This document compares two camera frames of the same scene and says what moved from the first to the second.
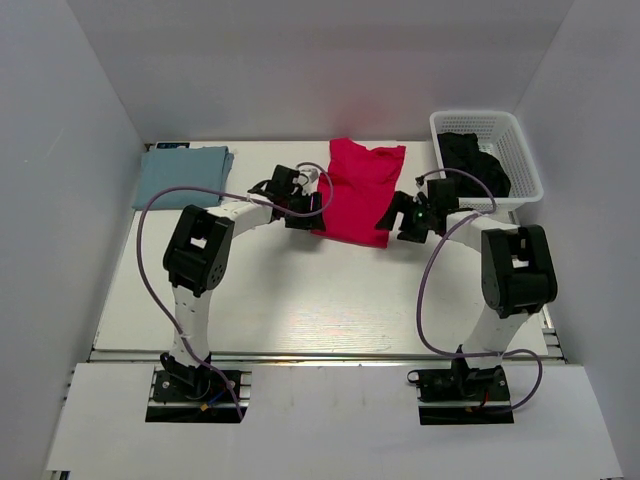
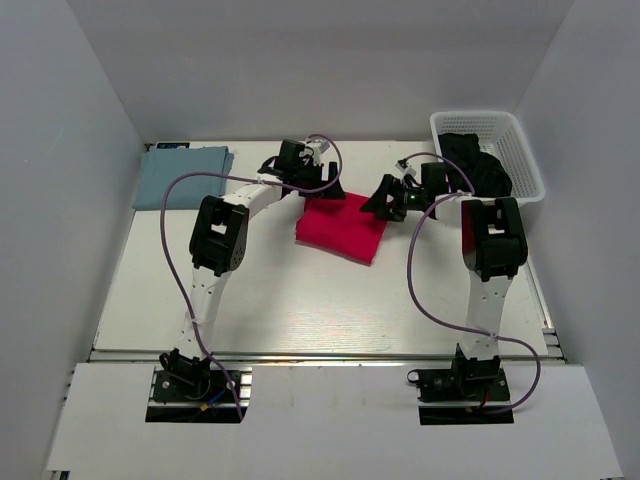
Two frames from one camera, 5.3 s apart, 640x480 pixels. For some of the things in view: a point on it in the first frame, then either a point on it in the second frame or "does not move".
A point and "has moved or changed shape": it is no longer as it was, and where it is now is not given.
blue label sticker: x=172 y=145 does not move
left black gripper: x=306 y=211 -> x=314 y=181
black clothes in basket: x=463 y=151 does not move
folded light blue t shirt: x=165 y=168 does not move
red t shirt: x=357 y=187 has moved or changed shape
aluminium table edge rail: x=322 y=356 does not move
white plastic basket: x=501 y=135 does not move
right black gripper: x=408 y=218 -> x=392 y=195
